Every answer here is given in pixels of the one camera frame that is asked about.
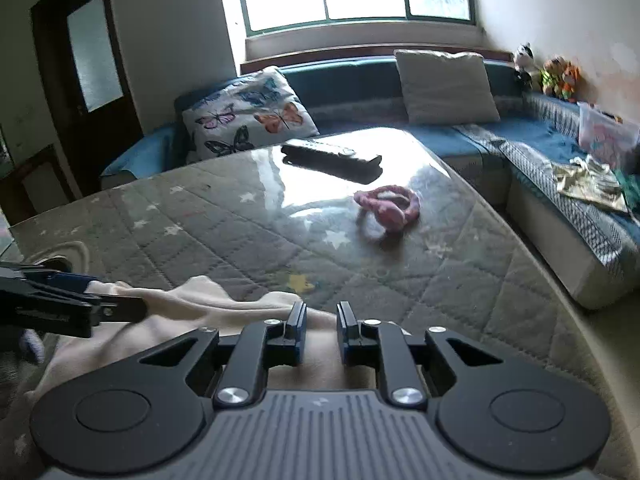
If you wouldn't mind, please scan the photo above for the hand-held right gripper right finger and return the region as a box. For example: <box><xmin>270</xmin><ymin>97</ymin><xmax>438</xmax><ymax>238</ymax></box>
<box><xmin>336</xmin><ymin>301</ymin><xmax>503</xmax><ymax>406</ymax></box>

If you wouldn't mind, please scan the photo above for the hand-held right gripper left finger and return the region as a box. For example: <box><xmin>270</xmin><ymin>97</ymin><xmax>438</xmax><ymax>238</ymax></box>
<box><xmin>140</xmin><ymin>302</ymin><xmax>307</xmax><ymax>409</ymax></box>

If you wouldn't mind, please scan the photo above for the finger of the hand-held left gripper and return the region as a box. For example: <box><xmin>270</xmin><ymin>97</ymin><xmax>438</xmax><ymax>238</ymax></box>
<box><xmin>0</xmin><ymin>285</ymin><xmax>147</xmax><ymax>338</ymax></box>
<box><xmin>0</xmin><ymin>262</ymin><xmax>90</xmax><ymax>293</ymax></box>

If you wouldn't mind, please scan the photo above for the beige cloth garment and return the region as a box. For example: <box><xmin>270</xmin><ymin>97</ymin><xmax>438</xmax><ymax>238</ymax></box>
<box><xmin>25</xmin><ymin>275</ymin><xmax>416</xmax><ymax>411</ymax></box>

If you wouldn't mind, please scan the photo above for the low dark wooden cabinet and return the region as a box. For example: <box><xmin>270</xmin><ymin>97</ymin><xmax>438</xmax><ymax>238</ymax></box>
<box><xmin>0</xmin><ymin>142</ymin><xmax>83</xmax><ymax>226</ymax></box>

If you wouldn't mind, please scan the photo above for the pink fluffy headband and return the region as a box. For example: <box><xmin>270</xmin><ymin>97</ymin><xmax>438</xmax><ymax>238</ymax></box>
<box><xmin>354</xmin><ymin>185</ymin><xmax>421</xmax><ymax>233</ymax></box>

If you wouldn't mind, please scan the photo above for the grey star quilted table cover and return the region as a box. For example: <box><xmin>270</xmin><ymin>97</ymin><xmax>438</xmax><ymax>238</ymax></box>
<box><xmin>0</xmin><ymin>127</ymin><xmax>640</xmax><ymax>480</ymax></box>

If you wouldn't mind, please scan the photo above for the dark wooden glass door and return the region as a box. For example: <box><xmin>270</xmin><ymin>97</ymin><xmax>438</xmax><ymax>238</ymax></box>
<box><xmin>30</xmin><ymin>0</ymin><xmax>143</xmax><ymax>181</ymax></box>

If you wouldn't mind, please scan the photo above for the black remote control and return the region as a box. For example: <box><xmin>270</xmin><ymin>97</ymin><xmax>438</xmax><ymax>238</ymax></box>
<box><xmin>280</xmin><ymin>140</ymin><xmax>383</xmax><ymax>168</ymax></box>

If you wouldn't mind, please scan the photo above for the butterfly print pillow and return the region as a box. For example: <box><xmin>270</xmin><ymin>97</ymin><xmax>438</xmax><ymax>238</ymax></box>
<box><xmin>181</xmin><ymin>66</ymin><xmax>321</xmax><ymax>161</ymax></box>

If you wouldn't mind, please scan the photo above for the blue sofa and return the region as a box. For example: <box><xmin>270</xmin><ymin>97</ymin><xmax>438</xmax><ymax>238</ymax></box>
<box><xmin>100</xmin><ymin>55</ymin><xmax>640</xmax><ymax>311</ymax></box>

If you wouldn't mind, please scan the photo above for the plain beige pillow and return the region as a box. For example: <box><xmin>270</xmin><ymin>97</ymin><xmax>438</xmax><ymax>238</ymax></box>
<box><xmin>394</xmin><ymin>49</ymin><xmax>501</xmax><ymax>126</ymax></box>

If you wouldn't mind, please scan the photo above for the patterned cloth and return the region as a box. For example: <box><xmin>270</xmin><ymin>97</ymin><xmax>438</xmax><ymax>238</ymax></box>
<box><xmin>552</xmin><ymin>156</ymin><xmax>631</xmax><ymax>213</ymax></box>

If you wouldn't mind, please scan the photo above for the panda plush toy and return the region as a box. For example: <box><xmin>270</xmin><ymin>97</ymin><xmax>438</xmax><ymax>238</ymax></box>
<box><xmin>514</xmin><ymin>42</ymin><xmax>536</xmax><ymax>88</ymax></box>

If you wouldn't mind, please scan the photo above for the clear plastic bag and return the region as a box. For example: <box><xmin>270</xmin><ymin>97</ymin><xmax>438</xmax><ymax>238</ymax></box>
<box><xmin>577</xmin><ymin>102</ymin><xmax>640</xmax><ymax>168</ymax></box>

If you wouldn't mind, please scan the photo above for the yellow green plush toy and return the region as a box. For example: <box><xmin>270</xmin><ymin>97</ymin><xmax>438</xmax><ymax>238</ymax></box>
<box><xmin>541</xmin><ymin>57</ymin><xmax>563</xmax><ymax>96</ymax></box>

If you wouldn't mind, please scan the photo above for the orange plush toy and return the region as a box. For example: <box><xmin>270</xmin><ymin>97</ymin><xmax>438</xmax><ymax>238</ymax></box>
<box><xmin>557</xmin><ymin>62</ymin><xmax>581</xmax><ymax>103</ymax></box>

